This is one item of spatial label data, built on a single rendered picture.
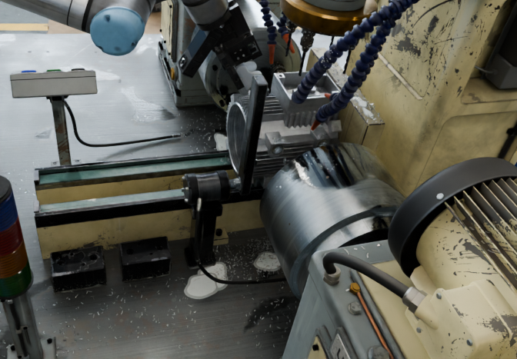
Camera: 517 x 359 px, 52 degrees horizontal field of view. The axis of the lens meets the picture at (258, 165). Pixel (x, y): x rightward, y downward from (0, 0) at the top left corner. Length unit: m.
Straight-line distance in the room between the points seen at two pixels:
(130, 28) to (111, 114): 0.73
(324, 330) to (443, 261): 0.21
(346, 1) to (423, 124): 0.29
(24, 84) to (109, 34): 0.39
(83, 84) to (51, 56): 0.64
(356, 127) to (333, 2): 0.26
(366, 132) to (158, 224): 0.47
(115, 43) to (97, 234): 0.44
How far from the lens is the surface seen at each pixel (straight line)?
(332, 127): 1.11
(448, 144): 1.17
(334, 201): 0.84
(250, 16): 1.31
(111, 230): 1.15
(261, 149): 1.06
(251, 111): 0.92
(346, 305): 0.70
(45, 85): 1.21
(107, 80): 1.71
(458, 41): 1.01
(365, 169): 0.90
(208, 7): 0.99
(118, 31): 0.86
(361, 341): 0.68
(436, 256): 0.63
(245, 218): 1.21
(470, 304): 0.56
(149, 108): 1.59
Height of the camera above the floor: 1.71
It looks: 40 degrees down
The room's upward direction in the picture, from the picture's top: 10 degrees clockwise
